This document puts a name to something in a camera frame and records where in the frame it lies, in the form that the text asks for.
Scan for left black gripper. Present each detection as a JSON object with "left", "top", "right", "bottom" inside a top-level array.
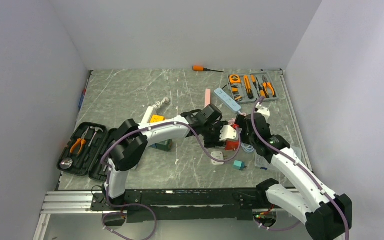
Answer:
[{"left": 201, "top": 120, "right": 228, "bottom": 148}]

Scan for red cube adapter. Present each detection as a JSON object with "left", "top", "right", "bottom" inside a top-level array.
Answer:
[{"left": 224, "top": 140, "right": 241, "bottom": 151}]

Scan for pink power strip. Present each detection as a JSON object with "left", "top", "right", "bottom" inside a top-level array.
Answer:
[{"left": 204, "top": 88, "right": 212, "bottom": 107}]

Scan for teal cube plug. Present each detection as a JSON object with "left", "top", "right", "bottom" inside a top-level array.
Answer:
[{"left": 232, "top": 160, "right": 246, "bottom": 171}]

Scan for light blue power strip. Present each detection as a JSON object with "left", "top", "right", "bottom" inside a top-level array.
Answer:
[{"left": 213, "top": 88, "right": 242, "bottom": 114}]

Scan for small white plug adapter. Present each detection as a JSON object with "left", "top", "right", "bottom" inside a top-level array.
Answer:
[{"left": 210, "top": 151, "right": 227, "bottom": 166}]

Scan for green cube adapter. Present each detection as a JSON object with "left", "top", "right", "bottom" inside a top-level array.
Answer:
[{"left": 155, "top": 139, "right": 173, "bottom": 152}]

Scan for grey tool tray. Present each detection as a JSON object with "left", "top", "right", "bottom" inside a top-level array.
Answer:
[{"left": 227, "top": 71, "right": 279, "bottom": 105}]

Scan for yellow cube adapter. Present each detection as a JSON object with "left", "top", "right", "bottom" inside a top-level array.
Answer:
[{"left": 149, "top": 114, "right": 165, "bottom": 123}]

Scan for white power strip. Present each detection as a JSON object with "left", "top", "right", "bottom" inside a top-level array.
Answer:
[{"left": 140, "top": 97, "right": 170, "bottom": 124}]

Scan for black tool case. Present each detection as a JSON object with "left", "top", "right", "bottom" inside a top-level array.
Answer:
[{"left": 56, "top": 122, "right": 116, "bottom": 182}]

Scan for clear screw box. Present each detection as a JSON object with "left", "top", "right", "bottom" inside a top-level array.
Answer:
[{"left": 254, "top": 146, "right": 302, "bottom": 172}]

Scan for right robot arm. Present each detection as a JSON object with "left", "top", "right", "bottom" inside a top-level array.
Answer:
[{"left": 234, "top": 113, "right": 353, "bottom": 240}]

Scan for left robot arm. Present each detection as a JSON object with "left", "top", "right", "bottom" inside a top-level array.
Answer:
[{"left": 102, "top": 104, "right": 238, "bottom": 210}]

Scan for orange pliers in case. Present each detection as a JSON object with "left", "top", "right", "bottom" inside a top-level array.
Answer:
[{"left": 69, "top": 127, "right": 90, "bottom": 156}]

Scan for red blue pen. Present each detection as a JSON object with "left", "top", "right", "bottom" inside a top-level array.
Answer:
[{"left": 78, "top": 79, "right": 90, "bottom": 110}]

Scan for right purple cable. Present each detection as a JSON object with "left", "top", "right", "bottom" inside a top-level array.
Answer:
[{"left": 250, "top": 96, "right": 350, "bottom": 240}]

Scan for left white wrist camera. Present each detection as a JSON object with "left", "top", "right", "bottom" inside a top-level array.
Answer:
[{"left": 219, "top": 125, "right": 239, "bottom": 142}]

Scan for orange handled screwdriver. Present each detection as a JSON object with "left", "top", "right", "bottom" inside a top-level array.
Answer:
[{"left": 192, "top": 65, "right": 224, "bottom": 73}]

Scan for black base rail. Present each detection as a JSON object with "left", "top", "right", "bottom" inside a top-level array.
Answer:
[{"left": 90, "top": 188, "right": 276, "bottom": 223}]

